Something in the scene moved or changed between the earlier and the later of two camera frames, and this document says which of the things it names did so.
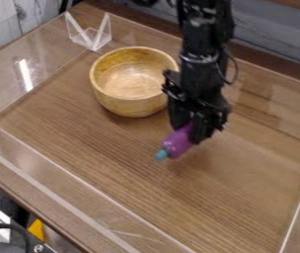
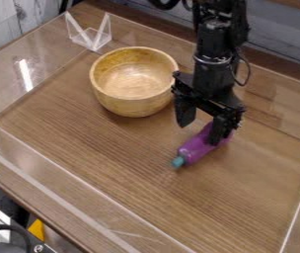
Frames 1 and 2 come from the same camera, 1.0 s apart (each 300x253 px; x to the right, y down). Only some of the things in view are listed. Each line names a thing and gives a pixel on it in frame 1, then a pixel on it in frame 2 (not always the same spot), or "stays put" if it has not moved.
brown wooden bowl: x=126 y=79 stays put
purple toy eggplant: x=176 y=144 to x=197 y=146
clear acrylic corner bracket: x=88 y=38 stays put
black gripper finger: x=204 y=124 to x=224 y=124
